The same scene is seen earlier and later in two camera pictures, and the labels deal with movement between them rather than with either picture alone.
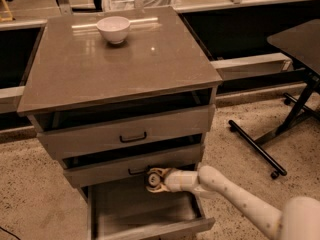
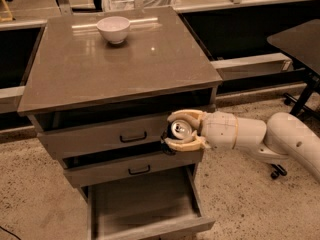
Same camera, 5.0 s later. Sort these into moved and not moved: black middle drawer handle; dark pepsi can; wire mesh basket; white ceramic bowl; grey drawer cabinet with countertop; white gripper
Moved: dark pepsi can; white gripper
Not moved: grey drawer cabinet with countertop; white ceramic bowl; wire mesh basket; black middle drawer handle
